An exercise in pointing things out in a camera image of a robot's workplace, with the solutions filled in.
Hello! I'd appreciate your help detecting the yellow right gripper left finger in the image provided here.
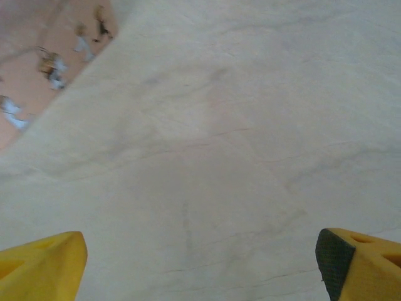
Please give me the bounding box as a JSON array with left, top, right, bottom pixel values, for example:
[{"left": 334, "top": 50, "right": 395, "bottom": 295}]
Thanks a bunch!
[{"left": 0, "top": 231, "right": 88, "bottom": 301}]

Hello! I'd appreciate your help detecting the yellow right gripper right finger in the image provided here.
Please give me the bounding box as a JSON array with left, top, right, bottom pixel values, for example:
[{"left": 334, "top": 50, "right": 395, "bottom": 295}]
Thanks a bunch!
[{"left": 315, "top": 228, "right": 401, "bottom": 301}]

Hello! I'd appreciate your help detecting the pink tin box wedding print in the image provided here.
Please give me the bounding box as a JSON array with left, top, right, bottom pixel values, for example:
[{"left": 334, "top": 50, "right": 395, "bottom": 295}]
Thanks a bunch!
[{"left": 0, "top": 0, "right": 120, "bottom": 152}]

